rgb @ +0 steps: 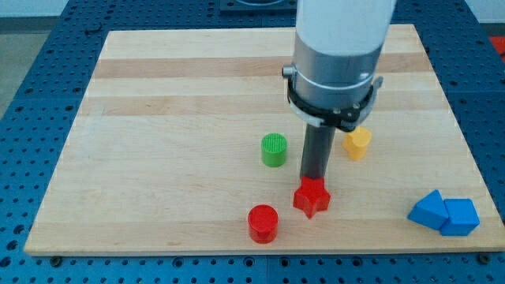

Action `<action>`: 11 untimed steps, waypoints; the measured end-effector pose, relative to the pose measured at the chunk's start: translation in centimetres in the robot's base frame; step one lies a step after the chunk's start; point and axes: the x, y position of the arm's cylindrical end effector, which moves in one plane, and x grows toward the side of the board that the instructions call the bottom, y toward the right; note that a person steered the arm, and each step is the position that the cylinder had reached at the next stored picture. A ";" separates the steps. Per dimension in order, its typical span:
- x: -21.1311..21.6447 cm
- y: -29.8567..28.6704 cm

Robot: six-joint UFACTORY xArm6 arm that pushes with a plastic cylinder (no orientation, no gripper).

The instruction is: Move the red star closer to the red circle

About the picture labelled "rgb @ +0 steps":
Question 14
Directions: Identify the red star block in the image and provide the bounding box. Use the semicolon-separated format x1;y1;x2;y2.
293;176;331;219

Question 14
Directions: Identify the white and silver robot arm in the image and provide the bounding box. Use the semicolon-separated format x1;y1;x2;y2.
292;0;396;109

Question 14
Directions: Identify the green cylinder block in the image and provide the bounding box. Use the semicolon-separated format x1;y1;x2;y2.
261;133;287;167

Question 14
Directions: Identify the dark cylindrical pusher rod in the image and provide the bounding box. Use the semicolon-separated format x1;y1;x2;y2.
300;125;335;179

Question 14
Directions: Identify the wooden board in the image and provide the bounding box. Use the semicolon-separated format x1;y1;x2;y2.
24;24;504;256

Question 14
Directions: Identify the red cylinder block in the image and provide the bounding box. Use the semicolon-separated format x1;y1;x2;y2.
247;204;279;244

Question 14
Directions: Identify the blue triangle block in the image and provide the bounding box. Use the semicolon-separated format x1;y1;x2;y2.
407;189;449;230

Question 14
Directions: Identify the blue cube block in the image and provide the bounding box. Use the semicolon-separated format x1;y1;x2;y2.
440;199;481;237

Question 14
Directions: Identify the black mounting ring bracket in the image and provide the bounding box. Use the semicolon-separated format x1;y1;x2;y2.
286;77;383;133

